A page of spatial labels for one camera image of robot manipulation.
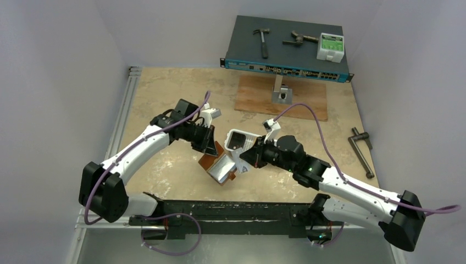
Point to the white green electrical module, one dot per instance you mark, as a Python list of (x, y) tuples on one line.
[(331, 47)]

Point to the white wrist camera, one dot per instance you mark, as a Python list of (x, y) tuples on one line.
[(272, 128), (208, 114)]

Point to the white plastic basket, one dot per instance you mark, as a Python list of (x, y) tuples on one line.
[(250, 139)]

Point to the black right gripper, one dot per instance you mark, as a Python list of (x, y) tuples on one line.
[(258, 153)]

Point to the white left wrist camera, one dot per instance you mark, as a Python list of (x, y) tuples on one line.
[(208, 114)]

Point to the silver metal stand bracket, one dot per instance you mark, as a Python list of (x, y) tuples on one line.
[(281, 93)]

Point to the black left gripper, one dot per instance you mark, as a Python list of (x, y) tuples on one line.
[(206, 145)]

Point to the small hammer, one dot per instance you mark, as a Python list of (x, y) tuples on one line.
[(264, 49)]

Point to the white credit card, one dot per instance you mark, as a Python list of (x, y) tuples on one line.
[(241, 165)]

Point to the blue network switch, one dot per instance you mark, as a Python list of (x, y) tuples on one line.
[(244, 50)]

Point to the metal T-handle tool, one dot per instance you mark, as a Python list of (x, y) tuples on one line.
[(364, 136)]

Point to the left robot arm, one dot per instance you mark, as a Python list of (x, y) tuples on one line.
[(102, 188)]

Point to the plywood base board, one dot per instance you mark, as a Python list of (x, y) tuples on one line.
[(256, 94)]

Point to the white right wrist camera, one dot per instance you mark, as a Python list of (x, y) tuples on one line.
[(272, 128)]

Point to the brown leather card holder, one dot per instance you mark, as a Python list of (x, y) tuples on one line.
[(221, 168)]

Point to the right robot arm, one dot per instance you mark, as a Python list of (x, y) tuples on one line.
[(397, 215)]

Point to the aluminium frame rail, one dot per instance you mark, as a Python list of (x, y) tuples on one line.
[(124, 111)]

